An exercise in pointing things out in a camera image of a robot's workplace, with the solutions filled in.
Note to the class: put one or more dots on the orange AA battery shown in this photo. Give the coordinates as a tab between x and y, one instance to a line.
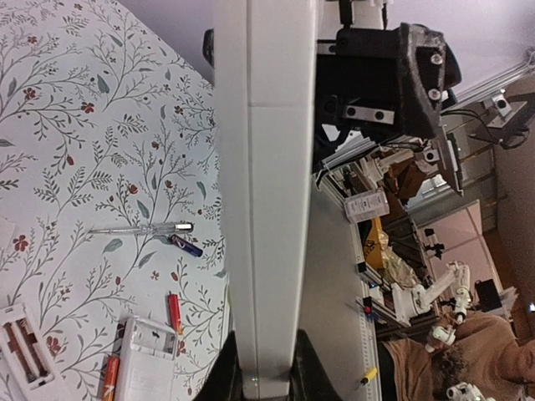
110	378

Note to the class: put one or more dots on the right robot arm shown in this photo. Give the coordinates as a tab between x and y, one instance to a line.
354	14

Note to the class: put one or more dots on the person in background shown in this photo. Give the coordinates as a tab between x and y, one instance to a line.
485	354

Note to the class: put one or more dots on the purple AA battery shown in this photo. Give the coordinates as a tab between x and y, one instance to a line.
185	246

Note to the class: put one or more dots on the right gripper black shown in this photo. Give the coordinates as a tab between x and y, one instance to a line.
385	83

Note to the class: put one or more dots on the floral table mat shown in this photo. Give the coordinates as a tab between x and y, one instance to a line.
104	125

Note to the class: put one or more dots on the red battery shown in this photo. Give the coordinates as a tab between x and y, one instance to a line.
175	312

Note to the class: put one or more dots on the long white remote control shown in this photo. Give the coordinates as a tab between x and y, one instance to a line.
28	358

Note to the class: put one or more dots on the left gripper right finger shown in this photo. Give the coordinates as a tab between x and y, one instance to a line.
308	379

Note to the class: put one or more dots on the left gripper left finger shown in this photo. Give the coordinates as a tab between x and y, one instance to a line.
224	382

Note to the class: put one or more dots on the aluminium front rail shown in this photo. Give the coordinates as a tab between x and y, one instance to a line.
331	313

